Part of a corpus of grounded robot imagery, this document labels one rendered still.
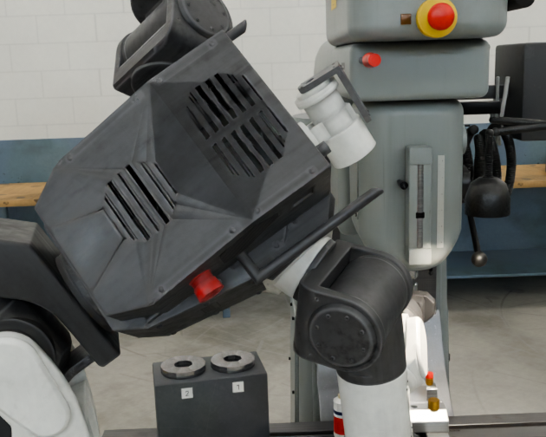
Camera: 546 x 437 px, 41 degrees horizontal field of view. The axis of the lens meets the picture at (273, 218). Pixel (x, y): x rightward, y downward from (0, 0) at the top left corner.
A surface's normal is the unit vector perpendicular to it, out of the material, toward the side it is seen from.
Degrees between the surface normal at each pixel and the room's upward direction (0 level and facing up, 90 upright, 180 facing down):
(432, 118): 90
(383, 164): 90
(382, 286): 40
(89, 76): 90
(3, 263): 90
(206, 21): 62
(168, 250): 74
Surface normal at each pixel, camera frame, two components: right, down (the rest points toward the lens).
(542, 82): 0.02, 0.21
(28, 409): 0.24, 0.19
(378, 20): -0.27, 0.21
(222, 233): -0.26, -0.07
